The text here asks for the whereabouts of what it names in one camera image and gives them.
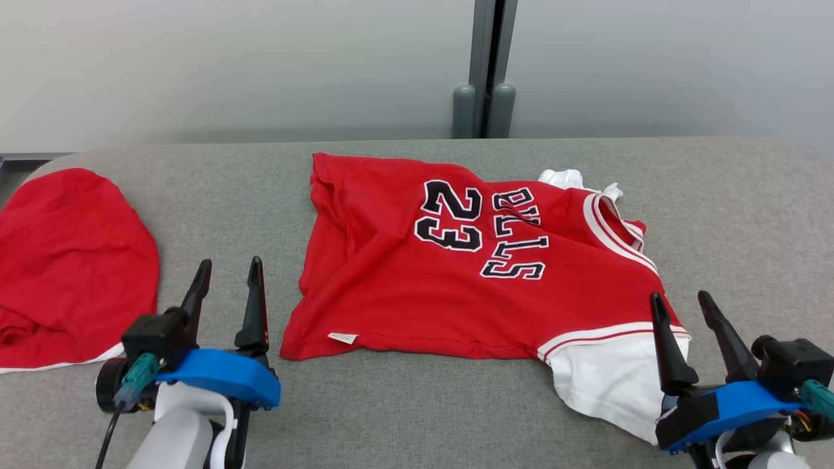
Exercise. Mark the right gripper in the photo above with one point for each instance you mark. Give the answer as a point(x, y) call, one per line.
point(684, 413)

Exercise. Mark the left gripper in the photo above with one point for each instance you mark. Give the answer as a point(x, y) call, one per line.
point(238, 430)

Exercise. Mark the red shorts white trim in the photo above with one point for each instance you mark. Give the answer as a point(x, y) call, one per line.
point(65, 260)

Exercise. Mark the red Bulls 23 jersey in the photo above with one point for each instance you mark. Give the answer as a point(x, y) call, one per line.
point(391, 280)

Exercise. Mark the left blue camera mount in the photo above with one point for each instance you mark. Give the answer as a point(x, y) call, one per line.
point(221, 378)

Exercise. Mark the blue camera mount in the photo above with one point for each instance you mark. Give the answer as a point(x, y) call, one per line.
point(749, 404)
point(221, 378)

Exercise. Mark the right blue camera mount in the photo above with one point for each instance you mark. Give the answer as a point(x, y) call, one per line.
point(749, 404)

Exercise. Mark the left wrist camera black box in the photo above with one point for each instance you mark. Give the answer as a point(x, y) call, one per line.
point(153, 335)

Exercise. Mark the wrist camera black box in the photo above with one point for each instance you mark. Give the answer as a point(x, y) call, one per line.
point(795, 365)
point(153, 335)

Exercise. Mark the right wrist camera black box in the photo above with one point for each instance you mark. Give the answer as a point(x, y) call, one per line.
point(795, 365)

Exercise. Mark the grey cylindrical post cap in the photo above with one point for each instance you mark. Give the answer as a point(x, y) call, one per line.
point(464, 114)
point(503, 114)

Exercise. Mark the grey metal partition post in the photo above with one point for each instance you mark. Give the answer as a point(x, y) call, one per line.
point(482, 52)

